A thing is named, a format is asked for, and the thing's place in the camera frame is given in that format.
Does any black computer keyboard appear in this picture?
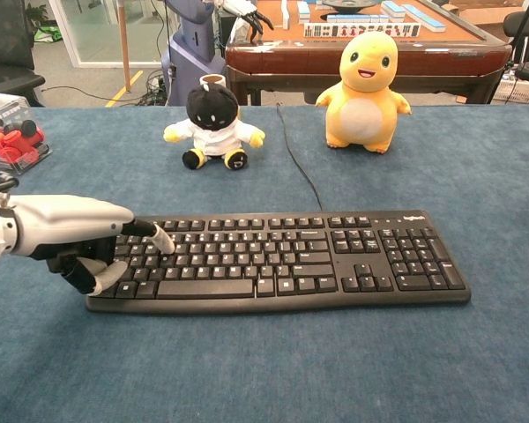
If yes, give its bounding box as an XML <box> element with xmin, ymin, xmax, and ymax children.
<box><xmin>84</xmin><ymin>209</ymin><xmax>473</xmax><ymax>315</ymax></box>

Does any yellow plush dinosaur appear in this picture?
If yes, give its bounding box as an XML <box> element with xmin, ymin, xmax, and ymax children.
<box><xmin>314</xmin><ymin>31</ymin><xmax>413</xmax><ymax>155</ymax></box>

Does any black-fingered background robot hand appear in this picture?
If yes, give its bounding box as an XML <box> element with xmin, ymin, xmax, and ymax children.
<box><xmin>221</xmin><ymin>0</ymin><xmax>275</xmax><ymax>44</ymax></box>

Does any black keyboard cable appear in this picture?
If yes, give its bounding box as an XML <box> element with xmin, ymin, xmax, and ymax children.
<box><xmin>275</xmin><ymin>101</ymin><xmax>324</xmax><ymax>213</ymax></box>

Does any wooden pole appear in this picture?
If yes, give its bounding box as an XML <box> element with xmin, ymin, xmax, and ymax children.
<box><xmin>115</xmin><ymin>0</ymin><xmax>132</xmax><ymax>94</ymax></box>

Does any row of mahjong tiles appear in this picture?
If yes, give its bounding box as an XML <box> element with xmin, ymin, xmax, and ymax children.
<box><xmin>303</xmin><ymin>21</ymin><xmax>422</xmax><ymax>40</ymax></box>

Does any black-headed plush doll white coat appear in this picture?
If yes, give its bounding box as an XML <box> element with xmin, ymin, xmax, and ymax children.
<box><xmin>162</xmin><ymin>83</ymin><xmax>267</xmax><ymax>172</ymax></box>

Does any brown mahjong table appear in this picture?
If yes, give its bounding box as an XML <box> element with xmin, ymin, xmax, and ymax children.
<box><xmin>224</xmin><ymin>0</ymin><xmax>513</xmax><ymax>108</ymax></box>

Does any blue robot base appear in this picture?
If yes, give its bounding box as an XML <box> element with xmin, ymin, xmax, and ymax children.
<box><xmin>160</xmin><ymin>0</ymin><xmax>228</xmax><ymax>108</ymax></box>

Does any tangle of floor cables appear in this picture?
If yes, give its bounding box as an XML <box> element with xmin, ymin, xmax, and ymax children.
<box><xmin>134</xmin><ymin>70</ymin><xmax>168</xmax><ymax>107</ymax></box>

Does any white plastic basket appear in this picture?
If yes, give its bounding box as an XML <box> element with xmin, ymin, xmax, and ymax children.
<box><xmin>492</xmin><ymin>78</ymin><xmax>529</xmax><ymax>105</ymax></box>

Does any blue felt table mat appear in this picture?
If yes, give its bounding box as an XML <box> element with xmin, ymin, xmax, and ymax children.
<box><xmin>0</xmin><ymin>104</ymin><xmax>529</xmax><ymax>423</ymax></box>

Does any black office chair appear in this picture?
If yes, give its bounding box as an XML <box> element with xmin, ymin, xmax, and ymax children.
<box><xmin>0</xmin><ymin>0</ymin><xmax>48</xmax><ymax>108</ymax></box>

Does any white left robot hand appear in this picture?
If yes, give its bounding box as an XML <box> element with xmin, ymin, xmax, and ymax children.
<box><xmin>8</xmin><ymin>193</ymin><xmax>176</xmax><ymax>297</ymax></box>

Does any clear box with red pieces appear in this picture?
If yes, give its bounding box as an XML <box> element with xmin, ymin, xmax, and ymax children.
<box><xmin>0</xmin><ymin>97</ymin><xmax>54</xmax><ymax>176</ymax></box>

